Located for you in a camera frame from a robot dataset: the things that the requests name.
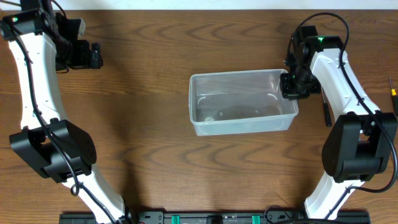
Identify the yellow black screwdriver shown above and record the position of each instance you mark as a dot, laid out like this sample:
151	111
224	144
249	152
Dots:
394	98

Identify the clear plastic container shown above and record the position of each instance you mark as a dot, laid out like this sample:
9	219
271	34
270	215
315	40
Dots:
239	102

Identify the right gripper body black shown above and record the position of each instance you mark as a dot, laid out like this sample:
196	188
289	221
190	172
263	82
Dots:
300	85

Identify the small claw hammer black handle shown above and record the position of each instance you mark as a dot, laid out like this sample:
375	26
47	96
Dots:
326	111

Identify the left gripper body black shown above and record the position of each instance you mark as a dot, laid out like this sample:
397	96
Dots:
95	55

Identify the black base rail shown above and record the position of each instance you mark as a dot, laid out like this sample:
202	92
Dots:
269	216

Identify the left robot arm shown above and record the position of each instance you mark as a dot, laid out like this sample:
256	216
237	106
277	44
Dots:
45	43

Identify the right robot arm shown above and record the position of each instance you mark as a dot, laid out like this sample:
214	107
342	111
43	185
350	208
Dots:
360	143

